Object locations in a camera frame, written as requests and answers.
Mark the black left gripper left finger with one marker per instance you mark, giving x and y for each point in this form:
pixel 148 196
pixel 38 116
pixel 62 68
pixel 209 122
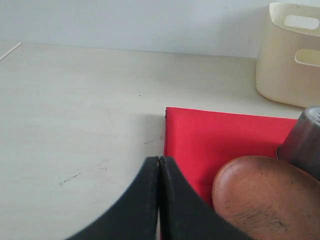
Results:
pixel 134 215

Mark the red table cloth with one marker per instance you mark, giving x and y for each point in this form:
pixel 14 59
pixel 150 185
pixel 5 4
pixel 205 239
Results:
pixel 201 142

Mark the upturned steel cup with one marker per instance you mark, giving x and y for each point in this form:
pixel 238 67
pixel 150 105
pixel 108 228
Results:
pixel 301 147

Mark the cream plastic bin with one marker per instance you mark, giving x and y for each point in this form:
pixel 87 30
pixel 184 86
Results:
pixel 288 63

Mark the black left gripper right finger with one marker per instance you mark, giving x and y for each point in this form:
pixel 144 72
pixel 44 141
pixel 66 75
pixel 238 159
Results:
pixel 183 214

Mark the round brown wooden plate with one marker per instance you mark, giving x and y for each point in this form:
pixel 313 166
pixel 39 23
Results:
pixel 268 199

